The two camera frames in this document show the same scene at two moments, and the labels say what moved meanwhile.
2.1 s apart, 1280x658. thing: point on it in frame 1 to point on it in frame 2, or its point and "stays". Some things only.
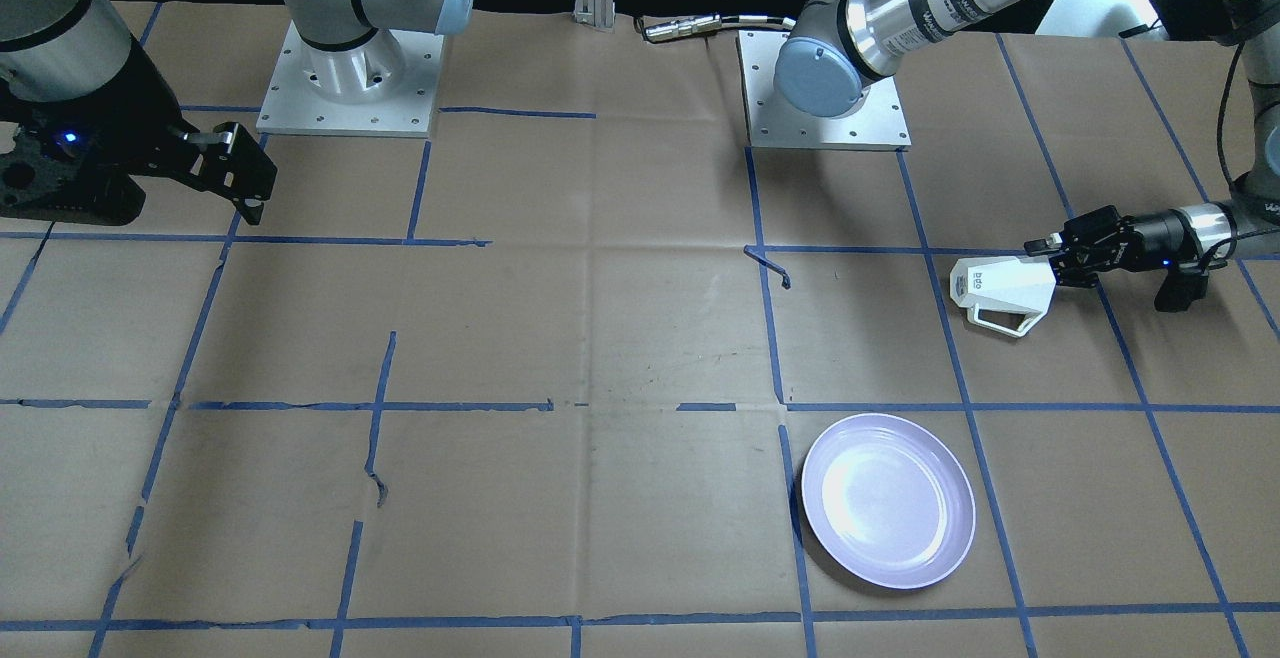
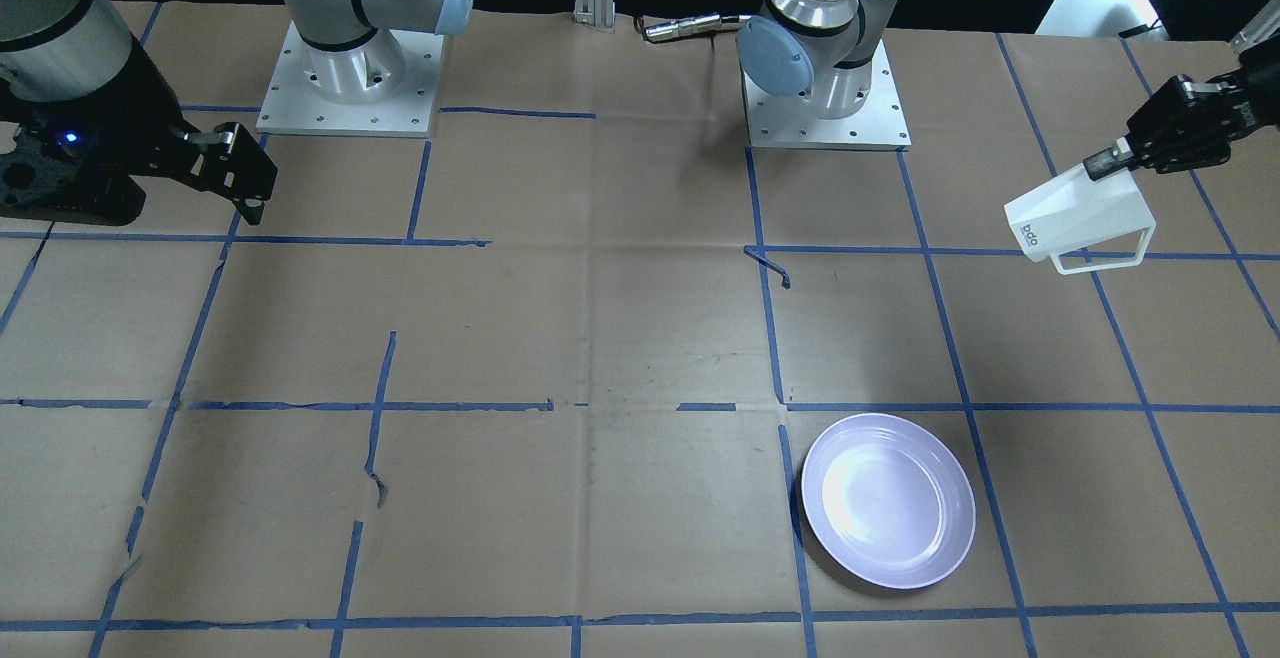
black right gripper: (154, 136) stays
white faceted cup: (1006, 293) to (1073, 212)
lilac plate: (888, 501) stays
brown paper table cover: (545, 383) stays
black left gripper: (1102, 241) to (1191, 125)
